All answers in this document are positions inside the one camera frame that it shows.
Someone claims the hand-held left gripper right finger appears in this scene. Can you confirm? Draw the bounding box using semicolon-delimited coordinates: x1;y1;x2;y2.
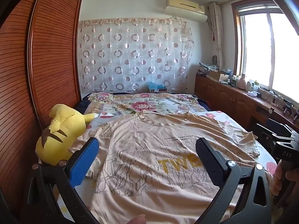
195;137;273;224

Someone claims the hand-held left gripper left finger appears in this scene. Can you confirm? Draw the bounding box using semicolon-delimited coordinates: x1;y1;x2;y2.
24;137;100;224

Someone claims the beige printed t-shirt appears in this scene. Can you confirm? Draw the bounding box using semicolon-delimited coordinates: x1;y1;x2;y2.
68;111;276;224

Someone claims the person's right hand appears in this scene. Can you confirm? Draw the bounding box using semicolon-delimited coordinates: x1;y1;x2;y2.
272;162;299;209

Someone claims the person's left hand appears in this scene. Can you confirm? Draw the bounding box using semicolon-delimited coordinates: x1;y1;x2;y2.
125;214;148;224

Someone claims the dark chair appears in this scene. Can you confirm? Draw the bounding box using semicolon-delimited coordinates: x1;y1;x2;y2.
253;118;283;154

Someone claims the yellow plush toy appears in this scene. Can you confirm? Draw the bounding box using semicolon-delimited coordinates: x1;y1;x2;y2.
35;104;95;166

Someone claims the white floral bed sheet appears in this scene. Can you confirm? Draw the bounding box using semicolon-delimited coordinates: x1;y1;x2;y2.
56;111;277;224

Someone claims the black device stand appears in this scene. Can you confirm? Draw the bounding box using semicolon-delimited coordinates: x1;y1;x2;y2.
282;101;295;116

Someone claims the long wooden cabinet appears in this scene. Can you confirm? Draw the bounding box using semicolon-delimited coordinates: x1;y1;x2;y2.
194;73;299;133

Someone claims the pink vase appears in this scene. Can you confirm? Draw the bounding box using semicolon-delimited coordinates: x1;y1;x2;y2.
237;73;246;89

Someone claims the open cardboard box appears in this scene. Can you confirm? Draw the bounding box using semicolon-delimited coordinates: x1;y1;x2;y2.
209;70;230;82

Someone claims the floral quilted blanket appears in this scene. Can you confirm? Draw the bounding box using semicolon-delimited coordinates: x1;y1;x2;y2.
81;92;212;117

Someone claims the blue plastic bag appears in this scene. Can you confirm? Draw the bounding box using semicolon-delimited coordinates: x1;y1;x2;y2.
148;82;167;93

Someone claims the stack of newspapers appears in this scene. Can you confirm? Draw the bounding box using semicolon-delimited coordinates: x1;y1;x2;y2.
198;62;220;72

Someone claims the wooden framed window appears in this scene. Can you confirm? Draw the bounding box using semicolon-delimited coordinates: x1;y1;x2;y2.
231;0;299;112

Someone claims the wooden slatted wardrobe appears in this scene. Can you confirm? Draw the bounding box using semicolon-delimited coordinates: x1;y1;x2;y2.
0;0;83;217

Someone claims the sheer circle-patterned curtain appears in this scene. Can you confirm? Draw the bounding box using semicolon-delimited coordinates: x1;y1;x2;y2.
79;17;194;94

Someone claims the pale floral window curtain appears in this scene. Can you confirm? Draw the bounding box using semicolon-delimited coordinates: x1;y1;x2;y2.
209;2;226;71

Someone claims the white air deflector panel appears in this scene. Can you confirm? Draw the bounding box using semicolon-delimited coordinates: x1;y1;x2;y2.
165;6;208;21

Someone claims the beige wall air conditioner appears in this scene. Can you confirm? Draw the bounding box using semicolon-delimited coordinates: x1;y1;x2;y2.
167;0;205;14

